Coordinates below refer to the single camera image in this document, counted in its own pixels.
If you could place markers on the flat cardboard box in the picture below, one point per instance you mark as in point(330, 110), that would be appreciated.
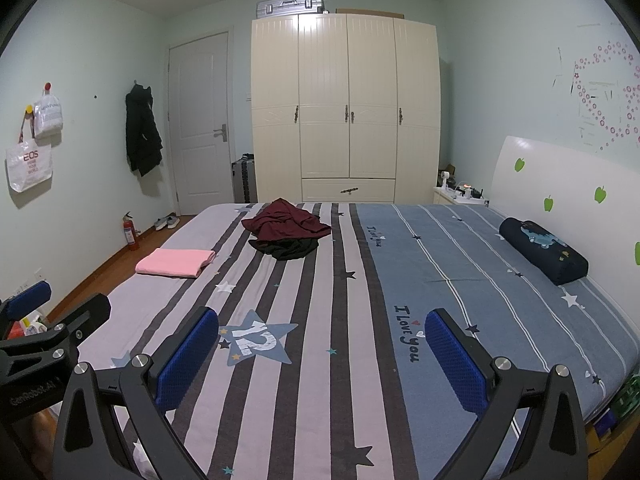
point(370, 12)

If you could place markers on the white shopping bag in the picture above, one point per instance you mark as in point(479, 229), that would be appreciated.
point(27, 165)

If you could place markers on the white door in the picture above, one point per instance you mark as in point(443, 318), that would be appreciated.
point(200, 110)

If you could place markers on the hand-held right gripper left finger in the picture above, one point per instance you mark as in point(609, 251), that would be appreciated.
point(182, 355)

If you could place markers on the pink flower wall stickers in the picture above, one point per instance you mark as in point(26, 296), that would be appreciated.
point(600, 110)

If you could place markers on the navy bolster pillow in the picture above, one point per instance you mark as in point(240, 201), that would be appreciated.
point(540, 250)

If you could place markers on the white nightstand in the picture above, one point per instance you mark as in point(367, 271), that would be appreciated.
point(445, 197)

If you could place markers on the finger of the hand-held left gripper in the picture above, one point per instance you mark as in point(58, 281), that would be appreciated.
point(85, 312)
point(30, 296)

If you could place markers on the maroon t-shirt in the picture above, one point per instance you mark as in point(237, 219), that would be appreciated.
point(285, 220)

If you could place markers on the folded pink garment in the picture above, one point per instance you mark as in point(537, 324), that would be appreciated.
point(172, 262)

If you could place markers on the black garment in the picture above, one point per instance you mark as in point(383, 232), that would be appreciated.
point(290, 250)

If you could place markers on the grey shoe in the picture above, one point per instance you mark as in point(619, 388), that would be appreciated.
point(161, 223)
point(172, 221)

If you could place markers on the cream wardrobe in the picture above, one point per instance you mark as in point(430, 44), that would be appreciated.
point(345, 85)

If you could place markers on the silver suitcase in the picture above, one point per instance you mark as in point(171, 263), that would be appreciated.
point(290, 6)

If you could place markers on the hanging black jacket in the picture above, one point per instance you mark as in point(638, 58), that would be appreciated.
point(142, 135)

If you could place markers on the small white fan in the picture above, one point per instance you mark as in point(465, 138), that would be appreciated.
point(446, 179)

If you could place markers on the bed with striped sheet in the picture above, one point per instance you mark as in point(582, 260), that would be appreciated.
point(325, 360)

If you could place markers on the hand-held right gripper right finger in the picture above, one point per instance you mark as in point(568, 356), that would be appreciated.
point(455, 360)

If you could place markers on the red fire extinguisher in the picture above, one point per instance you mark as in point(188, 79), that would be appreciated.
point(132, 235)

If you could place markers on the white plastic bag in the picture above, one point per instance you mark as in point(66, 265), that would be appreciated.
point(47, 115)

